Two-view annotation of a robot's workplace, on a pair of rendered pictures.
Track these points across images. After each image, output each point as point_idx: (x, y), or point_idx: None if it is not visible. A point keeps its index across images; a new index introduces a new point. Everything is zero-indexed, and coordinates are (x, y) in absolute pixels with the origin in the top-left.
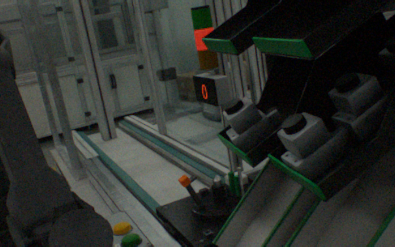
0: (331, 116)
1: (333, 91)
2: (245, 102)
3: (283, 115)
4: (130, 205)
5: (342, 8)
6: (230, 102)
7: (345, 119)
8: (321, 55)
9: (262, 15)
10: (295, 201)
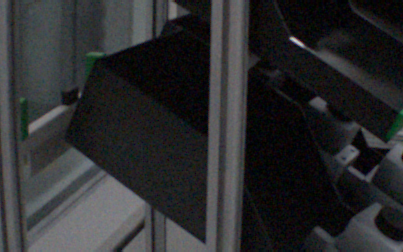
0: (344, 164)
1: (349, 124)
2: (375, 213)
3: (288, 246)
4: None
5: None
6: (394, 220)
7: (353, 153)
8: (290, 99)
9: (386, 31)
10: None
